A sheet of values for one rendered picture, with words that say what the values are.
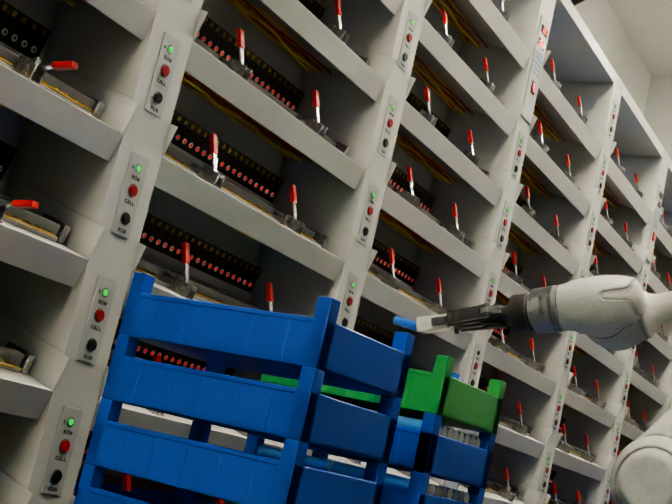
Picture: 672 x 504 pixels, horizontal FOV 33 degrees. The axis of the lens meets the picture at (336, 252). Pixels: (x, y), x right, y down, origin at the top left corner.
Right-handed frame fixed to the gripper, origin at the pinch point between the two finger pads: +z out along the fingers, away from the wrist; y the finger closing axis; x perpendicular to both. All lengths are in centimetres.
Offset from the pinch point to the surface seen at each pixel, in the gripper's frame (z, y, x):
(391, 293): 11.5, -4.8, -9.1
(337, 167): 8.1, 27.3, -26.0
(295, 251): 13.2, 34.9, -7.8
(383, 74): 2, 18, -48
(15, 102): 15, 108, -8
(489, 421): -28, 51, 29
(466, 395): -27, 60, 26
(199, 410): -9, 100, 33
